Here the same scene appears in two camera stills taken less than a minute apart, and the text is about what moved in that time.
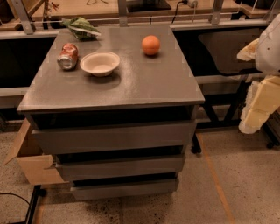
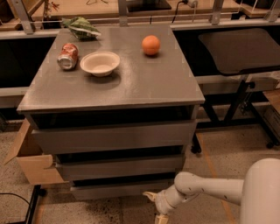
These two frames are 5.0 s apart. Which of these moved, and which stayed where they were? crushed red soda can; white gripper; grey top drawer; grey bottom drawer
Moved: white gripper
Stayed: grey bottom drawer; grey top drawer; crushed red soda can
